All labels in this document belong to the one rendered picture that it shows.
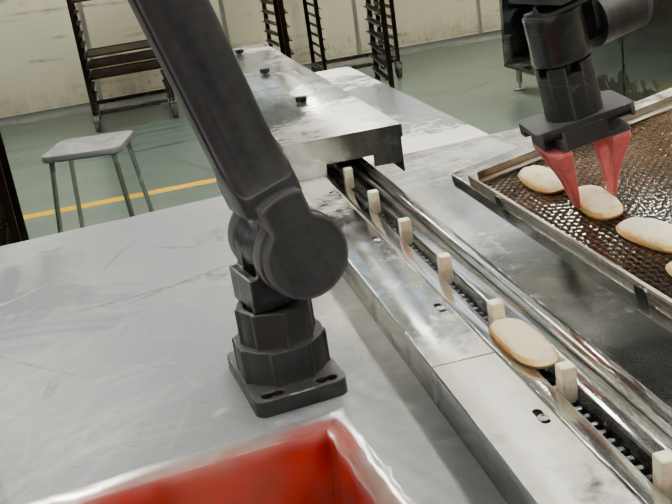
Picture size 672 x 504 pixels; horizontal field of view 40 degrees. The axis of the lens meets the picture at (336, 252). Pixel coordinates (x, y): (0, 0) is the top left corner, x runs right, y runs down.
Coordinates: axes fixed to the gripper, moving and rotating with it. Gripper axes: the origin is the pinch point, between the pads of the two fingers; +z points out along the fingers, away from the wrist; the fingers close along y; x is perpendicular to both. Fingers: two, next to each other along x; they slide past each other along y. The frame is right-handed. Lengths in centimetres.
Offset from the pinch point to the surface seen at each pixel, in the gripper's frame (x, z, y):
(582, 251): 11.0, 0.5, 5.5
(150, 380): 6.4, 0.4, 48.6
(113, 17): -689, 14, 133
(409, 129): -83, 10, 6
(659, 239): 14.2, 0.3, -0.6
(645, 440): 36.1, 3.4, 11.3
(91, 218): -354, 76, 134
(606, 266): 15.4, 0.5, 5.0
